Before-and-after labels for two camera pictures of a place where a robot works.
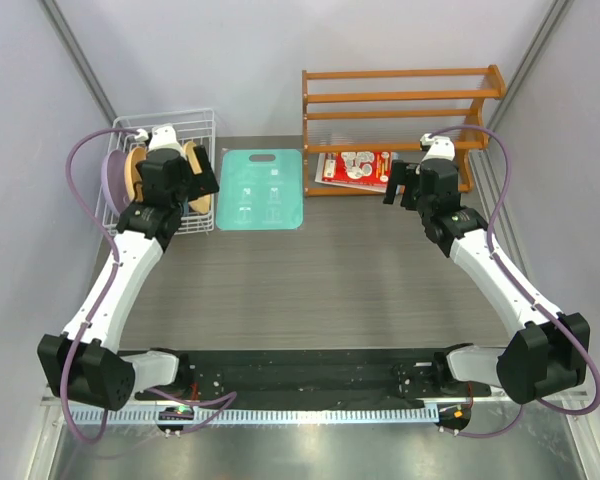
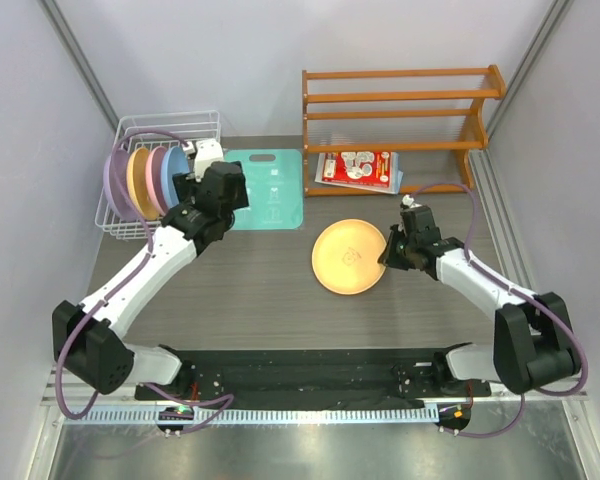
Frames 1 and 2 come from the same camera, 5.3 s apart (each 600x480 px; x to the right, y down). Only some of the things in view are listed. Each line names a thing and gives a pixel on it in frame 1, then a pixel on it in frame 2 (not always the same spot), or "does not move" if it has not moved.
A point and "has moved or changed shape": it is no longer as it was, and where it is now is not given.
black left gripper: (203, 183) -> (185, 188)
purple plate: (114, 180) does not move
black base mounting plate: (374, 377) does not move
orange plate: (133, 180) does not move
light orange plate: (200, 204) has moved or changed shape
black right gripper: (403, 173) -> (390, 257)
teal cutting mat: (260, 195) does not move
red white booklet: (365, 170) does not move
